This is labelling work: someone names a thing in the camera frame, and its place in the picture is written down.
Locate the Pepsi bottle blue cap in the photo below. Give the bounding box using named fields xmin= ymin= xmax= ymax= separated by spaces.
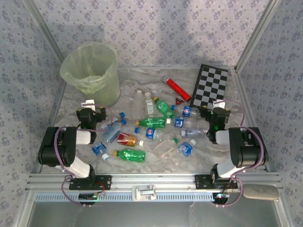
xmin=170 ymin=105 xmax=201 ymax=119
xmin=134 ymin=127 xmax=164 ymax=140

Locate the crushed blue label bottle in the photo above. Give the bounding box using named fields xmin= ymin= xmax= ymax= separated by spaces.
xmin=102 ymin=119 xmax=128 ymax=144

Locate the clear plastic bottle white cap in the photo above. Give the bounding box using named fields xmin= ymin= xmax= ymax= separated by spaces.
xmin=181 ymin=127 xmax=210 ymax=140

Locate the blue label bottle white cap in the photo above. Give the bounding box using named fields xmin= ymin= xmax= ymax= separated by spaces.
xmin=165 ymin=115 xmax=205 ymax=129
xmin=91 ymin=141 xmax=110 ymax=162
xmin=177 ymin=139 xmax=197 ymax=159

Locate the red label bottle white cap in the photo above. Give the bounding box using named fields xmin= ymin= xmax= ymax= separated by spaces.
xmin=117 ymin=132 xmax=144 ymax=148

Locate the frosted white plastic bottle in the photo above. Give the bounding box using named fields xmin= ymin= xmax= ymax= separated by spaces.
xmin=132 ymin=89 xmax=145 ymax=119

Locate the clear bottle green white label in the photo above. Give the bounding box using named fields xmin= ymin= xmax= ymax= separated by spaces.
xmin=144 ymin=92 xmax=157 ymax=116

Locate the clear bottle green cap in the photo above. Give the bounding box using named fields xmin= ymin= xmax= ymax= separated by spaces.
xmin=153 ymin=137 xmax=179 ymax=158

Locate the translucent plastic waste bin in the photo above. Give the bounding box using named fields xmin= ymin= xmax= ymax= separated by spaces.
xmin=60 ymin=42 xmax=121 ymax=107

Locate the green plastic bin liner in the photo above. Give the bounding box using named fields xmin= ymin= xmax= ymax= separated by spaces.
xmin=60 ymin=42 xmax=119 ymax=95

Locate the black grey checkerboard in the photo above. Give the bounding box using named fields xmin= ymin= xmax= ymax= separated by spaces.
xmin=189 ymin=63 xmax=230 ymax=112

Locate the red glitter tube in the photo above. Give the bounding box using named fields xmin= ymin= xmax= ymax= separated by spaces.
xmin=162 ymin=75 xmax=192 ymax=101

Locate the grey oval pad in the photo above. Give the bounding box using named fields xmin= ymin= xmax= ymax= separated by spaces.
xmin=241 ymin=184 xmax=280 ymax=201

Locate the grey metal latch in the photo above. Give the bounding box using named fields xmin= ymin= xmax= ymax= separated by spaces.
xmin=132 ymin=184 xmax=157 ymax=202

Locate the aluminium side rail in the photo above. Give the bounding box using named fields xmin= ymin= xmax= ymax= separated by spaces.
xmin=233 ymin=67 xmax=272 ymax=172
xmin=32 ymin=77 xmax=68 ymax=175

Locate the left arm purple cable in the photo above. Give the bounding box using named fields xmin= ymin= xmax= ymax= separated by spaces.
xmin=54 ymin=104 xmax=114 ymax=208

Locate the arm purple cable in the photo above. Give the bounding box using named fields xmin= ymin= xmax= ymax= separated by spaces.
xmin=54 ymin=104 xmax=114 ymax=208
xmin=215 ymin=99 xmax=265 ymax=209

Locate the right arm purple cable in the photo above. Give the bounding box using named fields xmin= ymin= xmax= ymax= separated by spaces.
xmin=215 ymin=99 xmax=265 ymax=209

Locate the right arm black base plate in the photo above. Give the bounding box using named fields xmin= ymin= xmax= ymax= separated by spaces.
xmin=195 ymin=174 xmax=239 ymax=190

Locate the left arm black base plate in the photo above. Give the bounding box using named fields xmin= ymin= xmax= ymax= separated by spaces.
xmin=69 ymin=175 xmax=112 ymax=191

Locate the long aluminium mounting rail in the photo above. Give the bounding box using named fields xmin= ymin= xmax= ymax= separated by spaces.
xmin=26 ymin=173 xmax=284 ymax=191

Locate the slotted grey cable duct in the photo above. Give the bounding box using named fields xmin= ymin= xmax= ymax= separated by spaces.
xmin=34 ymin=192 xmax=239 ymax=202

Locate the aluminium frame post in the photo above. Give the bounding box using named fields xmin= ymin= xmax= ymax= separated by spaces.
xmin=22 ymin=0 xmax=66 ymax=63
xmin=233 ymin=0 xmax=283 ymax=71

